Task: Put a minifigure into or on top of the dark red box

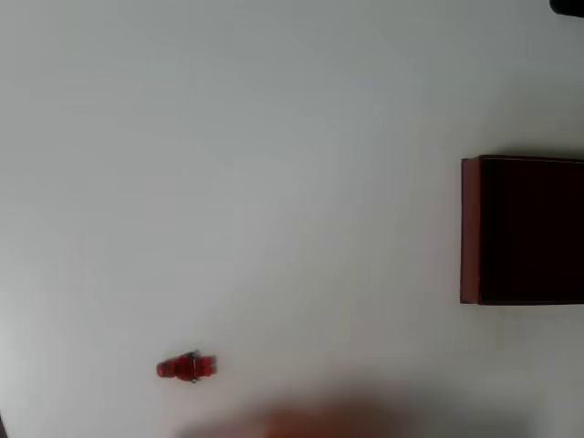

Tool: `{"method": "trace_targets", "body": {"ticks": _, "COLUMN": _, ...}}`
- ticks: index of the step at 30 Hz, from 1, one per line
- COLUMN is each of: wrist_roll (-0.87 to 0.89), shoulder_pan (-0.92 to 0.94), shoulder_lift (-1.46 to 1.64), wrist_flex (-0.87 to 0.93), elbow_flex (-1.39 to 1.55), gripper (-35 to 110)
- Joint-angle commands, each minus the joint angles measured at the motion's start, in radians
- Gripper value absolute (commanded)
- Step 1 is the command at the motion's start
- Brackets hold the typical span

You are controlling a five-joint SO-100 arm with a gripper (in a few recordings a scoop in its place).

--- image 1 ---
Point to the small red toy figure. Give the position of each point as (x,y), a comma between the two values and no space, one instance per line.
(184,367)

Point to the dark red open box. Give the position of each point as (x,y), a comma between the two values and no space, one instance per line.
(529,230)

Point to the black object at corner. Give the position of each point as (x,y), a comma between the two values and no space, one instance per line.
(568,7)

